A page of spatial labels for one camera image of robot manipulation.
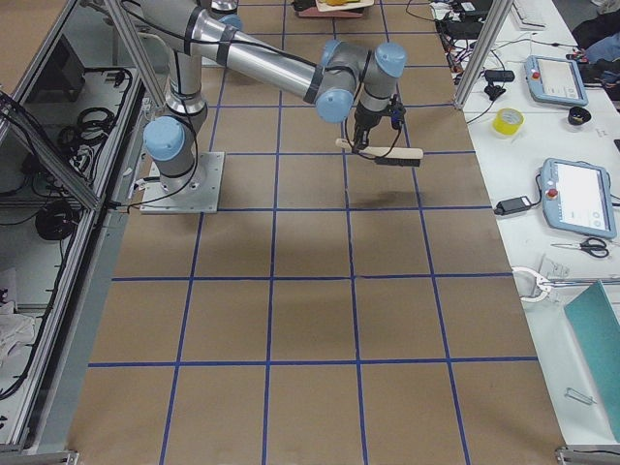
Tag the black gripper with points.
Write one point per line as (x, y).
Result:
(364, 121)

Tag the white hand brush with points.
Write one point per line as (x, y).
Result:
(386, 156)

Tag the beige plastic dustpan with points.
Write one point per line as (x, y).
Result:
(328, 6)

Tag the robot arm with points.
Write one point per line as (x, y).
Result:
(349, 80)

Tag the pink bin with black bag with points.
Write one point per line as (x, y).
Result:
(308, 9)

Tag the yellow tape roll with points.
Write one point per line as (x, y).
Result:
(507, 122)

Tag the black power adapter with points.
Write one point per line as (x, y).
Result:
(512, 206)

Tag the far teach pendant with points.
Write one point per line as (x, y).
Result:
(555, 81)

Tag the teach pendant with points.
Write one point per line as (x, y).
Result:
(555, 81)
(576, 198)

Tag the near teach pendant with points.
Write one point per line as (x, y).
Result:
(576, 198)

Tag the white clamp tool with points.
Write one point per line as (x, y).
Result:
(534, 287)

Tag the black scissors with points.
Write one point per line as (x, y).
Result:
(592, 246)

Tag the teal box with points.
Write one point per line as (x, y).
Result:
(597, 332)

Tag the aluminium frame post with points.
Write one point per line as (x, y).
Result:
(495, 19)

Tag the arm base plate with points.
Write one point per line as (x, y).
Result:
(187, 195)

